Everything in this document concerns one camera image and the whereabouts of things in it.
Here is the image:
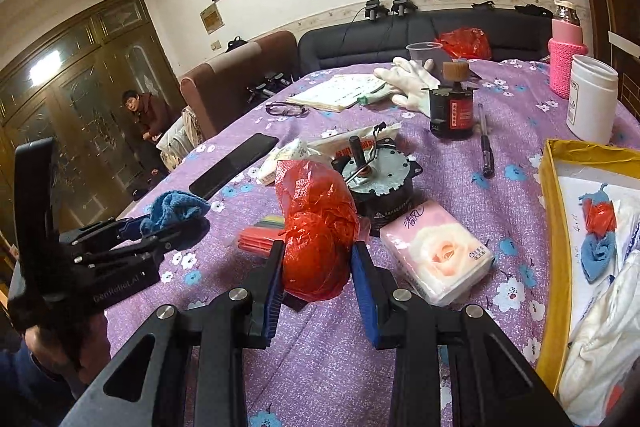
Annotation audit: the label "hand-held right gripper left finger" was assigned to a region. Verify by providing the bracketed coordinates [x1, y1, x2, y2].
[60, 239, 287, 427]

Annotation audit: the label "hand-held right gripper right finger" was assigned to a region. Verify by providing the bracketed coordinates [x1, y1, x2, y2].
[350, 242, 571, 427]

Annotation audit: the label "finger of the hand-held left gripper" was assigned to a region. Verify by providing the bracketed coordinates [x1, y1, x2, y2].
[61, 217, 147, 254]
[75, 228, 184, 270]

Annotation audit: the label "blue towel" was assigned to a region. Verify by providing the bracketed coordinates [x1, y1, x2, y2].
[139, 189, 213, 237]

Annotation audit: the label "red plastic bag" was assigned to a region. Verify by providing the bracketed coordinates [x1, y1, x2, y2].
[275, 159, 362, 303]
[434, 27, 493, 60]

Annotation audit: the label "yellow cardboard box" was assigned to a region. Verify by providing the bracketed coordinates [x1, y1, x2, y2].
[535, 138, 640, 427]

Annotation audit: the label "white plastic bag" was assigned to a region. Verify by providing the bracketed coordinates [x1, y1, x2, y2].
[556, 251, 640, 427]

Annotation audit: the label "person's left forearm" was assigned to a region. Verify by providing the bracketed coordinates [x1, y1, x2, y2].
[0, 346, 83, 427]

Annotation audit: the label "person's left hand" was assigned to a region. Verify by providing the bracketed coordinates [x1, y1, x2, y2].
[22, 312, 114, 389]

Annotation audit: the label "coloured packets in clear bag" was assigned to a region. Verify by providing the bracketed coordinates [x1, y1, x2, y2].
[238, 214, 287, 255]

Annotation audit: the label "pink rose tissue pack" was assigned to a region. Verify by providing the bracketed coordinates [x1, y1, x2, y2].
[379, 200, 496, 307]

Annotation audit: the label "purple floral tablecloth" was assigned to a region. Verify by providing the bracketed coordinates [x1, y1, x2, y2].
[102, 57, 640, 427]

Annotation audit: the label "patterned beige cloth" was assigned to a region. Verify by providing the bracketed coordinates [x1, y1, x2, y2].
[156, 106, 207, 172]

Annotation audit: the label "black smartphone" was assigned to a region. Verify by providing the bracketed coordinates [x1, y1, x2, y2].
[188, 133, 280, 200]

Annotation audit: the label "small electric motor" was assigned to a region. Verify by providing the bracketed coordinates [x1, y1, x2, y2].
[331, 123, 423, 233]

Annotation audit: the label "carved wooden cabinet doors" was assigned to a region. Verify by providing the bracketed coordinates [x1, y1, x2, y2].
[0, 0, 184, 258]

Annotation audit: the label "small white tissue pack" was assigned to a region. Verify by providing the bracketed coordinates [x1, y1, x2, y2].
[260, 138, 321, 186]

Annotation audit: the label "dark-framed eyeglasses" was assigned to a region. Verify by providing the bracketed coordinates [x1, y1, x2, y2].
[265, 102, 310, 120]

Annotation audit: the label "brown armchair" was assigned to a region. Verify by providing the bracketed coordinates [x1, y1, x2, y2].
[179, 30, 301, 144]

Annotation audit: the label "black pen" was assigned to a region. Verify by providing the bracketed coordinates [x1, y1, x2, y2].
[477, 103, 496, 178]

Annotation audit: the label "black devices on armchair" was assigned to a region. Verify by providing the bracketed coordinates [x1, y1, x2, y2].
[245, 74, 294, 101]

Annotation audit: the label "white paper booklet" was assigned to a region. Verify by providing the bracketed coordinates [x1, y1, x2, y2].
[286, 74, 387, 113]

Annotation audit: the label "black ink bottle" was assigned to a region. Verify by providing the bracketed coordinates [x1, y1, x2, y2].
[429, 61, 475, 140]

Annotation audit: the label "white rubber glove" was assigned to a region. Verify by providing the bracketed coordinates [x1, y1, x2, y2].
[373, 57, 442, 116]

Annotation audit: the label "small blue cloth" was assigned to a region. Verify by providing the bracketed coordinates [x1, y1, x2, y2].
[580, 232, 618, 283]

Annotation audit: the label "small red plastic piece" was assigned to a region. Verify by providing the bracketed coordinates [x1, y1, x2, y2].
[584, 201, 617, 238]

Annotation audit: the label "black leather sofa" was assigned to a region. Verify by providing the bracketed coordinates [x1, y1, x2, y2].
[297, 13, 557, 80]

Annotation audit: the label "clear plastic cup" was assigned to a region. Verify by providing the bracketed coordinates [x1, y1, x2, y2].
[405, 42, 444, 70]

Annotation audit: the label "red plastic bag on sofa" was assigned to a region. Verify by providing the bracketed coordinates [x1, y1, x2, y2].
[434, 27, 493, 60]

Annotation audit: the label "white plastic jar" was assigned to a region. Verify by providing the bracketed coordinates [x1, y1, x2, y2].
[566, 54, 620, 145]

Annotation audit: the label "bottle with pink knitted sleeve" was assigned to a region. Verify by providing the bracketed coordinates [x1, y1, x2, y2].
[547, 0, 590, 100]

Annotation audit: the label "gold wall plaque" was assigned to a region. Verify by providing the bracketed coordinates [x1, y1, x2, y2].
[200, 3, 225, 34]

